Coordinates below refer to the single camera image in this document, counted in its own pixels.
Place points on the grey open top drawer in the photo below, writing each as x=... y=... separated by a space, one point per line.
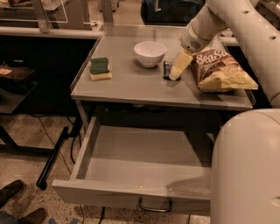
x=117 y=166

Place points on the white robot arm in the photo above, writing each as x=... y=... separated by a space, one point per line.
x=245 y=175

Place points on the dark blue chair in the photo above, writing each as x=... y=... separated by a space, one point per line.
x=171 y=12

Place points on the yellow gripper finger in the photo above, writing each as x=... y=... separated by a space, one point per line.
x=181 y=63

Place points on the black stand leg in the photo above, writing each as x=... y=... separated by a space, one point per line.
x=42 y=179

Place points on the brown shoe lower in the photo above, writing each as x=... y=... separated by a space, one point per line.
x=36 y=217

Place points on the white ceramic bowl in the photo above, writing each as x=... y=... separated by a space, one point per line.
x=149 y=53

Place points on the grey cabinet table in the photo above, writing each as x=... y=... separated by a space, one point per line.
x=135 y=84

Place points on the dark blue rxbar wrapper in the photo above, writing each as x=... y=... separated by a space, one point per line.
x=168 y=71

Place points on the green and yellow sponge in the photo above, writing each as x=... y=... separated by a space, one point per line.
x=99 y=69

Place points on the dark side table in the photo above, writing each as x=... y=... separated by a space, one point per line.
x=15 y=85

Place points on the sea salt chips bag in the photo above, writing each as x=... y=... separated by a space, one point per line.
x=218 y=71

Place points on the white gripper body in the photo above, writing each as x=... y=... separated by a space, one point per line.
x=192 y=38

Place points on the metal drawer handle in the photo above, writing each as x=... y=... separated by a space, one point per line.
x=155 y=206

